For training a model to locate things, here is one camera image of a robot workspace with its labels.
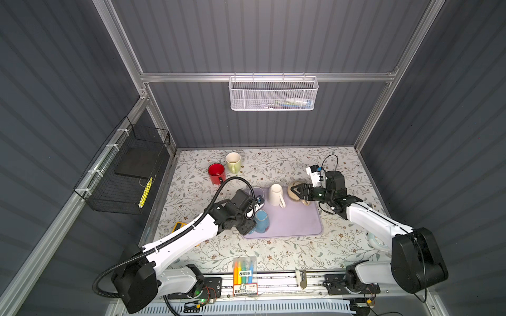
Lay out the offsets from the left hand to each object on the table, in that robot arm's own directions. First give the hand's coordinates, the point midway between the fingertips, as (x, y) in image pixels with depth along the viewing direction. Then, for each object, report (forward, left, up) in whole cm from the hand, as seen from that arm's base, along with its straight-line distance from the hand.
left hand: (247, 217), depth 81 cm
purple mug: (+15, -6, -3) cm, 16 cm away
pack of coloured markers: (-20, +2, -10) cm, 22 cm away
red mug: (+30, +16, -7) cm, 35 cm away
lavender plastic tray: (+4, -23, -14) cm, 27 cm away
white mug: (+11, -13, -3) cm, 18 cm away
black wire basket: (+11, +46, +17) cm, 50 cm away
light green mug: (+37, +7, -5) cm, 38 cm away
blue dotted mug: (-2, -6, -1) cm, 6 cm away
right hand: (+9, -22, +4) cm, 24 cm away
